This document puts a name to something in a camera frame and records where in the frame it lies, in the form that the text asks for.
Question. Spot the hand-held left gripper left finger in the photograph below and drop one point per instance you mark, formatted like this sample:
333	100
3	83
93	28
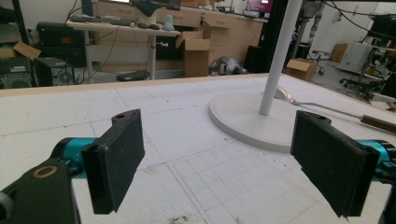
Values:
115	161

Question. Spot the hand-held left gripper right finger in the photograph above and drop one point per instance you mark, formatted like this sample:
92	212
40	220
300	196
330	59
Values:
330	161

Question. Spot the white stand with round base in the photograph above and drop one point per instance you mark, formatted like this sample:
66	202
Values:
239	118

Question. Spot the black office chair base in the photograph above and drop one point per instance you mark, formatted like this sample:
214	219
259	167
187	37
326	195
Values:
358	84

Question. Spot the black laptop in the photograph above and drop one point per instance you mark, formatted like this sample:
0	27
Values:
134	76

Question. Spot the small cardboard box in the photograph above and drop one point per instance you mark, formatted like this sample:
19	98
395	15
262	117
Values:
300	70

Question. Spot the white cabinet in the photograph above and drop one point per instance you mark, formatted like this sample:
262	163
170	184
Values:
355	57

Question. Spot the black computer tower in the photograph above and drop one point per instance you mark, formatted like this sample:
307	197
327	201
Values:
53	73

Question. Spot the brown cardboard box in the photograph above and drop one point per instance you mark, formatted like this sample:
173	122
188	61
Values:
338	53

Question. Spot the tall open cardboard box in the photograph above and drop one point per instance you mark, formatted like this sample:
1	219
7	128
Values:
196	62

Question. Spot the black box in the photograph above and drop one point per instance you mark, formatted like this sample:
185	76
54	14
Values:
252	59

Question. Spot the white desk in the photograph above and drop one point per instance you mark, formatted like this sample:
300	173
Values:
124	30

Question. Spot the grey computer case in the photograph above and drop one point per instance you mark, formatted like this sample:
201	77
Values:
15	73

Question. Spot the black computer mouse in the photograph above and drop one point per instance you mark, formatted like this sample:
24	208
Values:
142	25
154	26

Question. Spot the black equipment case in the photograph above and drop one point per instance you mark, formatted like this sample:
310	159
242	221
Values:
59	34

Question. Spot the silver grey machine part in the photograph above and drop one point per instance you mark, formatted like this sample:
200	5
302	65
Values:
225	67

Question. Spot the black keyboard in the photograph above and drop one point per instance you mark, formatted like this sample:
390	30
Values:
102	20

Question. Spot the flat open cardboard box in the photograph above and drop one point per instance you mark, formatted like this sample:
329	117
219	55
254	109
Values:
26	49

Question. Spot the pale blue bottle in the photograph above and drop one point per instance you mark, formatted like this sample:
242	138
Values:
169	23

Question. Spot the pink lit monitor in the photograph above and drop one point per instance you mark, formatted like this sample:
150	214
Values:
260	5

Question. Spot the black frame post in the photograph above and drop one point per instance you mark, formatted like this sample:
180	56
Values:
271	37

